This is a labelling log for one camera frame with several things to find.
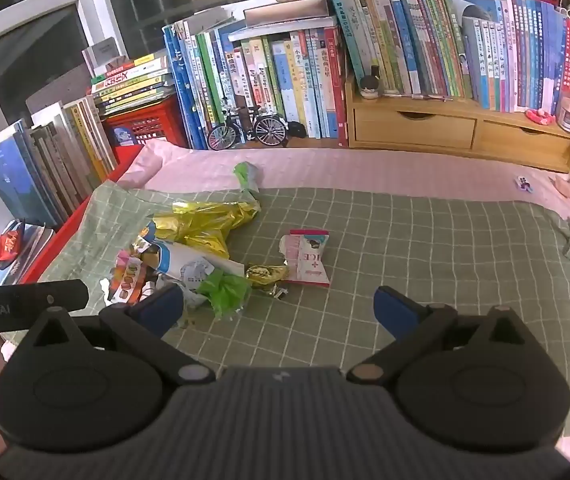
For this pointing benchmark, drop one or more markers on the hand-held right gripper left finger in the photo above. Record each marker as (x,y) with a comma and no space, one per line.
(162,307)

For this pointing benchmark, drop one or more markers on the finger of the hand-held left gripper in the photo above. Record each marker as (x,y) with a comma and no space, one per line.
(67,294)

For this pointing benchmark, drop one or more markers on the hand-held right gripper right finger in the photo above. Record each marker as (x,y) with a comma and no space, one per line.
(395,310)

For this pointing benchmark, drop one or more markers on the colourful snack wrapper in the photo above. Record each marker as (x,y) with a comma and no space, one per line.
(130,280)

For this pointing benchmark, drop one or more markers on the blue white snack wrapper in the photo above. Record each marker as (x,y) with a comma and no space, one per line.
(185,265)

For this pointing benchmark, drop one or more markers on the gold foil wrapper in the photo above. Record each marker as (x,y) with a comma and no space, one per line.
(200,222)

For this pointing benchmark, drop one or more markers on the pink snack wrapper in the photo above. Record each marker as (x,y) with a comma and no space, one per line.
(307,260)

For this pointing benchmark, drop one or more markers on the row of grey upright books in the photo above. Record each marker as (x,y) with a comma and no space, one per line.
(45,170)

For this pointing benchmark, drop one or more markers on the stack of flat books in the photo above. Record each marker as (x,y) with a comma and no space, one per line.
(130,85)

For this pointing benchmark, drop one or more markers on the row of thin colourful books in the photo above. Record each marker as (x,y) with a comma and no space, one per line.
(465,45)

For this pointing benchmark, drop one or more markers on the red tray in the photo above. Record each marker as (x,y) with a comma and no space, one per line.
(60,242)

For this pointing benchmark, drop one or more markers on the pile of magazines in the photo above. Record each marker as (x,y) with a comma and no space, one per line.
(35,247)

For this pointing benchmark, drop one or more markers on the red folded paper toy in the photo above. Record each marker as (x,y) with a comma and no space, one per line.
(10,245)

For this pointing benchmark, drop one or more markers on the green checked cloth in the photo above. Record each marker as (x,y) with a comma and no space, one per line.
(415,240)

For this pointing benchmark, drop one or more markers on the gold candy wrapper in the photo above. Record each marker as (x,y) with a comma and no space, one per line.
(265,274)

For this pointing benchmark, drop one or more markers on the silver wrapper scrap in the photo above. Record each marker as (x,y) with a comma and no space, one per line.
(279,292)

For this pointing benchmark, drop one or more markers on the small sticker toy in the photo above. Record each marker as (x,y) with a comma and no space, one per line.
(523,184)

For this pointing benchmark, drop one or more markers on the red plastic crate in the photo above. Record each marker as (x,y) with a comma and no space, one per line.
(150,122)

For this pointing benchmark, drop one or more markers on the wooden drawer organizer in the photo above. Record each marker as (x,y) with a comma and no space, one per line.
(440,125)

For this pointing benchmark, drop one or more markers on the model bicycle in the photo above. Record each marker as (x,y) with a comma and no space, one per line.
(247,127)

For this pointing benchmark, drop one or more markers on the small black object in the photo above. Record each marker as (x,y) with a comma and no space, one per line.
(297,130)

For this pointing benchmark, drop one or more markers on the small doll figurine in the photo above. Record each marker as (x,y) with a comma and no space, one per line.
(369,85)

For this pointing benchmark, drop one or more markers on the grey standing book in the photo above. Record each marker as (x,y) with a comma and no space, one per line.
(101,57)

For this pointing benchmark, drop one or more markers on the grey flat box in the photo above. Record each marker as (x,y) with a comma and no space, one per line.
(285,12)

